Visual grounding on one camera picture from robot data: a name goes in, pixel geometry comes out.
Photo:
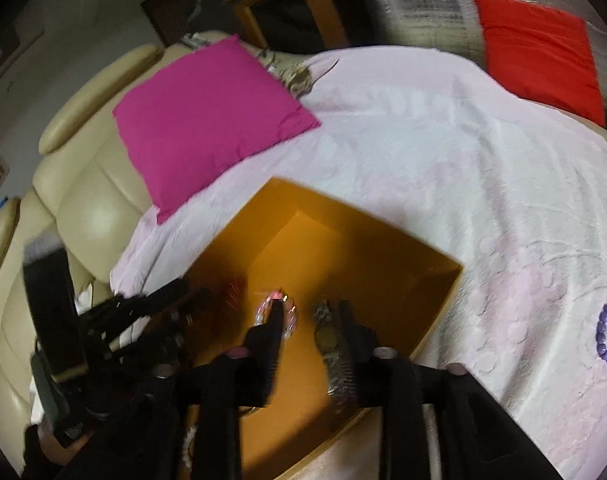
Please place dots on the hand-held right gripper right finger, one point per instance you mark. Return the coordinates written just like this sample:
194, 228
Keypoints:
356, 355

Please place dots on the magenta pillow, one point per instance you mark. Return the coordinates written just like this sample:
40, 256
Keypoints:
203, 120

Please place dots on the metal wrist watch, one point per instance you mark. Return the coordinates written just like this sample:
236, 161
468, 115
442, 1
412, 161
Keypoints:
333, 375

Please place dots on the pale pink blanket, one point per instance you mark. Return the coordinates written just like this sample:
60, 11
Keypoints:
458, 160

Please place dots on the dark wooden panel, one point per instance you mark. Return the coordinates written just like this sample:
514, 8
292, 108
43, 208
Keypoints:
173, 15

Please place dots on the beige leather sofa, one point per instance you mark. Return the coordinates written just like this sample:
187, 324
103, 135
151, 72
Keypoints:
83, 220

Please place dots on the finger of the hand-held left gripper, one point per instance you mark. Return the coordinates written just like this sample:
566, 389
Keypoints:
153, 295
183, 310

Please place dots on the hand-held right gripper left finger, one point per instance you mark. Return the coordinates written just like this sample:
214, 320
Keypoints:
263, 360

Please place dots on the silver foil insulation sheet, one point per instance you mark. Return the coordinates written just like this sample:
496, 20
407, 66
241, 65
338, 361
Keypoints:
423, 5

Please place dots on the red pillow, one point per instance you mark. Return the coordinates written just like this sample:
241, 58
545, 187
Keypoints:
533, 55

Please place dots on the orange cardboard box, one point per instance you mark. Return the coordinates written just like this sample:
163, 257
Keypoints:
333, 240

